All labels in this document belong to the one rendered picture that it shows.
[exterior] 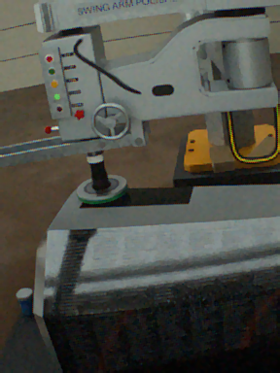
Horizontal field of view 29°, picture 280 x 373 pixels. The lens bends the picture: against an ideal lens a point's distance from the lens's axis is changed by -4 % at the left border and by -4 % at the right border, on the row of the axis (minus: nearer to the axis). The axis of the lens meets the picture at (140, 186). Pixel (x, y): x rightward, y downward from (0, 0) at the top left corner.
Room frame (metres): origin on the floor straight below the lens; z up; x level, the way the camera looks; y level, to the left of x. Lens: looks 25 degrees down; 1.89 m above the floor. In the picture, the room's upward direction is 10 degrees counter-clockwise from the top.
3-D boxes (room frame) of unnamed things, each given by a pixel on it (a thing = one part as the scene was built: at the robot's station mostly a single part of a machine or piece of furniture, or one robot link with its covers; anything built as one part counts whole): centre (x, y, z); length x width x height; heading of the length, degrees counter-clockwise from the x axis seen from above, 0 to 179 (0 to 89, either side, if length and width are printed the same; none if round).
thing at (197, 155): (2.70, -0.51, 0.76); 0.49 x 0.49 x 0.05; 77
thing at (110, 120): (2.02, 0.06, 1.24); 0.15 x 0.10 x 0.15; 81
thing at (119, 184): (2.16, 0.16, 0.91); 0.21 x 0.21 x 0.01
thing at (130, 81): (2.08, -0.23, 1.35); 0.74 x 0.23 x 0.49; 81
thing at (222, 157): (2.47, -0.41, 0.81); 0.20 x 0.10 x 0.05; 175
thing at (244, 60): (2.05, -0.49, 1.39); 0.19 x 0.19 x 0.20
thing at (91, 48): (2.15, 0.08, 1.36); 0.36 x 0.22 x 0.45; 81
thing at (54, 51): (2.06, 0.25, 1.41); 0.08 x 0.03 x 0.28; 81
